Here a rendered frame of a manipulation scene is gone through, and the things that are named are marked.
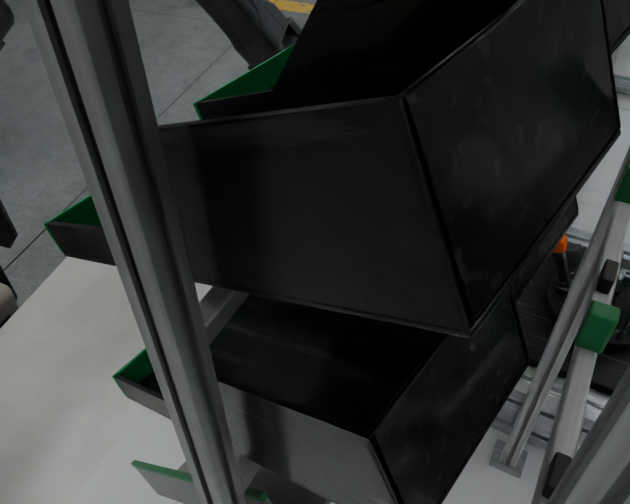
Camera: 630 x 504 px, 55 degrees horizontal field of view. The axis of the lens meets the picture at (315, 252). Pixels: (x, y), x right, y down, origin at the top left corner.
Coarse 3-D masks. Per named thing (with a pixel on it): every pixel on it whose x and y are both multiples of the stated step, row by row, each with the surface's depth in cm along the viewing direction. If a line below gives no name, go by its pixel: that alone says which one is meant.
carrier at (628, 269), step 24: (552, 264) 88; (576, 264) 88; (624, 264) 88; (528, 288) 85; (552, 288) 82; (624, 288) 82; (528, 312) 82; (552, 312) 80; (624, 312) 79; (528, 336) 79; (624, 336) 75; (600, 360) 76; (624, 360) 76; (600, 384) 73
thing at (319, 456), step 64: (256, 320) 51; (320, 320) 47; (512, 320) 34; (128, 384) 45; (256, 384) 43; (320, 384) 41; (384, 384) 38; (448, 384) 30; (512, 384) 35; (256, 448) 35; (320, 448) 29; (384, 448) 26; (448, 448) 30
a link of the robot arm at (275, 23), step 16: (208, 0) 71; (224, 0) 71; (240, 0) 71; (256, 0) 73; (224, 16) 73; (240, 16) 72; (256, 16) 72; (272, 16) 75; (224, 32) 75; (240, 32) 74; (256, 32) 73; (272, 32) 74; (288, 32) 78; (240, 48) 75; (256, 48) 75; (272, 48) 74; (256, 64) 77
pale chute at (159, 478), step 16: (144, 464) 59; (160, 480) 58; (176, 480) 53; (192, 480) 49; (256, 480) 51; (272, 480) 49; (288, 480) 48; (176, 496) 57; (192, 496) 53; (256, 496) 40; (272, 496) 47; (288, 496) 46; (304, 496) 44; (320, 496) 43
